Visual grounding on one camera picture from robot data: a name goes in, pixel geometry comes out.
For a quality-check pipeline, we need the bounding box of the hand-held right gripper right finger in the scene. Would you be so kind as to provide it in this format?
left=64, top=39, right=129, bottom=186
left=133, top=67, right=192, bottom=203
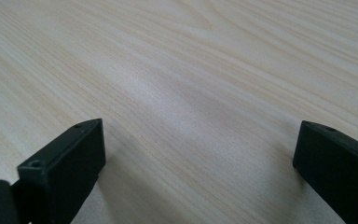
left=292, top=120, right=358, bottom=224

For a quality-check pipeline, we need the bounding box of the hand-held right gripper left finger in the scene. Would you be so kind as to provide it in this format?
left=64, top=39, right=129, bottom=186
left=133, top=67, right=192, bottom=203
left=12, top=118, right=107, bottom=224

